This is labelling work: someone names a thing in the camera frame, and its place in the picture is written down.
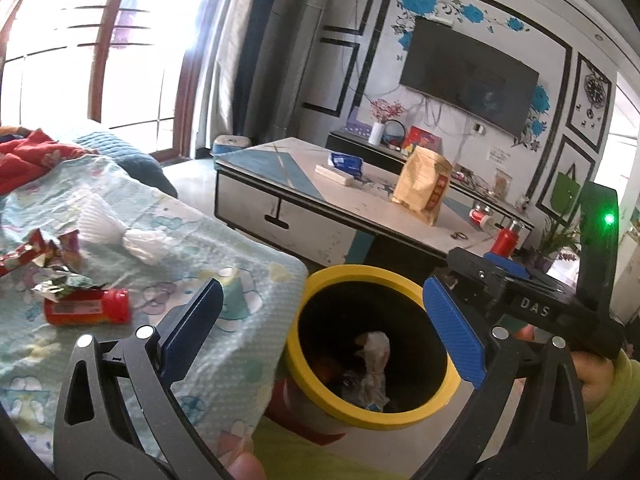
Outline foil wrappers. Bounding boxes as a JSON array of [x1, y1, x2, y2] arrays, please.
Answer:
[[32, 268, 96, 302]]

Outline red candy wrapper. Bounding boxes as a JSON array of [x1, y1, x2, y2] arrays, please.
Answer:
[[1, 229, 81, 276]]

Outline white shuttlecock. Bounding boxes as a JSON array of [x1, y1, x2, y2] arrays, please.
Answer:
[[77, 194, 169, 266]]

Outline white plastic bag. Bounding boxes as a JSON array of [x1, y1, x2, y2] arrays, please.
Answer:
[[342, 332, 390, 413]]

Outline yellow rimmed trash bin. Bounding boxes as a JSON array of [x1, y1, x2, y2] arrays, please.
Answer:
[[285, 264, 461, 431]]

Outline right hand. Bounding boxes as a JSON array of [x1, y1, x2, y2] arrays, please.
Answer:
[[570, 351, 615, 414]]

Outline left hand thumb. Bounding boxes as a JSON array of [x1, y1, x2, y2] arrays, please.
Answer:
[[228, 451, 267, 480]]

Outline green potted plant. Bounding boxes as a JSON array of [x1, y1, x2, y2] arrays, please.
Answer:
[[534, 216, 580, 272]]

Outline red thermos bottle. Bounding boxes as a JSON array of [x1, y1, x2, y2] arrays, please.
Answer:
[[489, 220, 522, 259]]

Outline red white can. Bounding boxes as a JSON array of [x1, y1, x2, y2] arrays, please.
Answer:
[[469, 204, 492, 228]]

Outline black tv stand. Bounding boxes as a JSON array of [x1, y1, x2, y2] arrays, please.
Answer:
[[325, 129, 536, 231]]

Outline light blue cartoon blanket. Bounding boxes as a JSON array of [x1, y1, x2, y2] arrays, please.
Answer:
[[1, 155, 307, 464]]

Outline gold snack bag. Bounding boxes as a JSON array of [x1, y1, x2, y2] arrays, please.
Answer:
[[392, 146, 452, 226]]

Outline red picture card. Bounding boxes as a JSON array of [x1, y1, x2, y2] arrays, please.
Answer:
[[401, 126, 442, 156]]

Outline white blue coffee table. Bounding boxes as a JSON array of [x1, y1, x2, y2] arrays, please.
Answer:
[[215, 138, 494, 266]]

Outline red patterned blanket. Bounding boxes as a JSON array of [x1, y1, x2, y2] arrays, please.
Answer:
[[0, 129, 96, 195]]

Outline blue tissue pack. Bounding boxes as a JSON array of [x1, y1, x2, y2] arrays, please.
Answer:
[[328, 152, 363, 179]]

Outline white vase red flowers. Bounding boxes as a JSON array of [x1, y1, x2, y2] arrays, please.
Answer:
[[368, 98, 406, 145]]

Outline blue white bucket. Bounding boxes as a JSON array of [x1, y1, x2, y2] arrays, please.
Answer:
[[210, 134, 252, 157]]

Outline brown framed balcony door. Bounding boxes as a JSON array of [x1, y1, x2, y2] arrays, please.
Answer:
[[1, 0, 207, 160]]

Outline grey standing air conditioner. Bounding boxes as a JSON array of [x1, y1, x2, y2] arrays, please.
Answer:
[[245, 0, 329, 144]]

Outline black wall television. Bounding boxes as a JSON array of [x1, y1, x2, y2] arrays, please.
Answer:
[[399, 18, 539, 139]]

